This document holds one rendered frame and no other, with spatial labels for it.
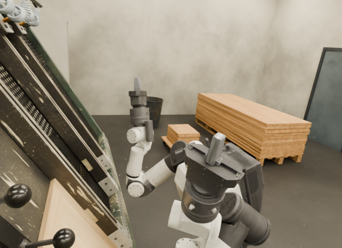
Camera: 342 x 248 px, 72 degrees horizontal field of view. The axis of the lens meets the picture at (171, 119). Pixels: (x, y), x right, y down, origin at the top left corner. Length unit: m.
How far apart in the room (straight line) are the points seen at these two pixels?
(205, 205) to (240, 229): 0.29
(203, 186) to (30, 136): 0.61
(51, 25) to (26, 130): 3.73
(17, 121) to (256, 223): 0.80
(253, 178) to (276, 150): 3.59
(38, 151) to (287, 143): 4.17
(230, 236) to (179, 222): 0.22
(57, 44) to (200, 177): 4.20
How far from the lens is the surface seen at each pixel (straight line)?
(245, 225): 0.79
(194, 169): 0.48
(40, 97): 1.31
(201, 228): 0.59
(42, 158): 0.93
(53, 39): 4.54
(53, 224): 0.80
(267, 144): 4.32
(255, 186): 0.99
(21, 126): 0.90
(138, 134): 1.05
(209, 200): 0.52
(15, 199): 0.45
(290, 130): 4.57
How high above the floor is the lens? 1.79
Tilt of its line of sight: 17 degrees down
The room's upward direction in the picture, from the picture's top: 6 degrees clockwise
